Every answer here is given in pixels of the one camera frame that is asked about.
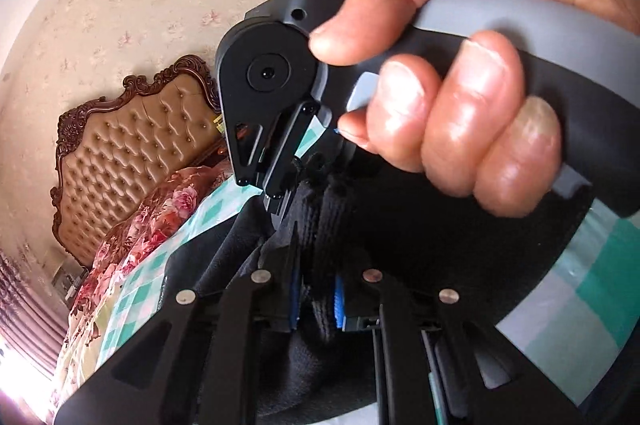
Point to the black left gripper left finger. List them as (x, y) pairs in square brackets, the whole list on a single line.
[(277, 300)]

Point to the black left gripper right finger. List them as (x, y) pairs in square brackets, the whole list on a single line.
[(357, 301)]

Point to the black pants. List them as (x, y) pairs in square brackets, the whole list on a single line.
[(449, 273)]

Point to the tufted brown headboard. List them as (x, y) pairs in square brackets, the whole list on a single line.
[(112, 153)]

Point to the teal checkered bed sheet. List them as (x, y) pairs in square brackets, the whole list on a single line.
[(573, 325)]

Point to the red floral quilt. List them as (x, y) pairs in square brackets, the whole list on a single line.
[(160, 216)]

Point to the pink striped curtain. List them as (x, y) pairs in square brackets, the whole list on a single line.
[(28, 324)]

